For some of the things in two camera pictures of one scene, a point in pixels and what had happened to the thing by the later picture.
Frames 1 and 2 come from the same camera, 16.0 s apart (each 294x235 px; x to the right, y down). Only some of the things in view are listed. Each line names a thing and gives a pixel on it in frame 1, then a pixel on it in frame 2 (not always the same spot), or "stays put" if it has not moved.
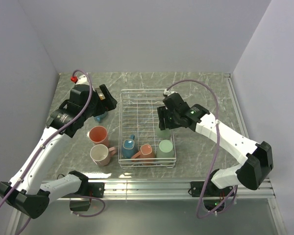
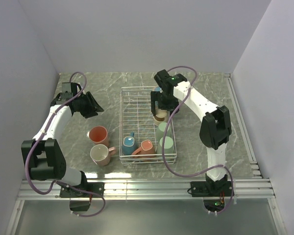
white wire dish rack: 142,145 stays put
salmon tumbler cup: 98,135 stays put
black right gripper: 162,112 -> 156,96
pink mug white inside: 100,154 stays put
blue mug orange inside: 100,118 -> 158,89
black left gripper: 109,104 -> 93,107
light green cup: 165,134 stays put
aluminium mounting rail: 169,189 stays put
